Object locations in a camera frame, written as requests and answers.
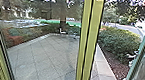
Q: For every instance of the dark tree trunk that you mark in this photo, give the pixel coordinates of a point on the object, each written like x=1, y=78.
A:
x=63, y=12

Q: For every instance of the green hedge bush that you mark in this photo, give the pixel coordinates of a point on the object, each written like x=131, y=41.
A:
x=118, y=41

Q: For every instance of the low reddish green hedge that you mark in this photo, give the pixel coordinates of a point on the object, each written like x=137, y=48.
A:
x=22, y=34

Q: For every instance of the white garden statue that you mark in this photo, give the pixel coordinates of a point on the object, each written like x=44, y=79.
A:
x=132, y=57

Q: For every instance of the white low garden wall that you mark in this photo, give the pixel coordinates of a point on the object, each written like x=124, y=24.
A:
x=21, y=22

